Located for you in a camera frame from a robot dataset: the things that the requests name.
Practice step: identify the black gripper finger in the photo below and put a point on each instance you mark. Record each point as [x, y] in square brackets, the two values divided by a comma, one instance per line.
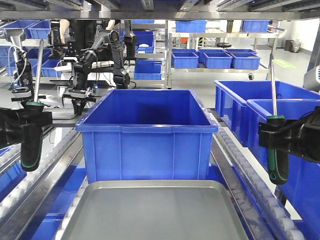
[11, 125]
[298, 137]

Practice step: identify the green black screwdriver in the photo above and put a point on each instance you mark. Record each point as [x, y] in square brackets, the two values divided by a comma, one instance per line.
[31, 147]
[278, 162]

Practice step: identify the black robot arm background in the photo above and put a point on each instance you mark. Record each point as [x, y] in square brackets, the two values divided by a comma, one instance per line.
[105, 47]

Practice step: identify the large metal tray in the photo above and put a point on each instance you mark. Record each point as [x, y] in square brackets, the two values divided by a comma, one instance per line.
[155, 210]

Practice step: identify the right blue plastic bin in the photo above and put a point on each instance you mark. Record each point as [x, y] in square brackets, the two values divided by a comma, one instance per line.
[303, 186]

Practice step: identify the central blue plastic bin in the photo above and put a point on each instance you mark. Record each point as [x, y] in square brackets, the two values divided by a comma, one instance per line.
[147, 134]

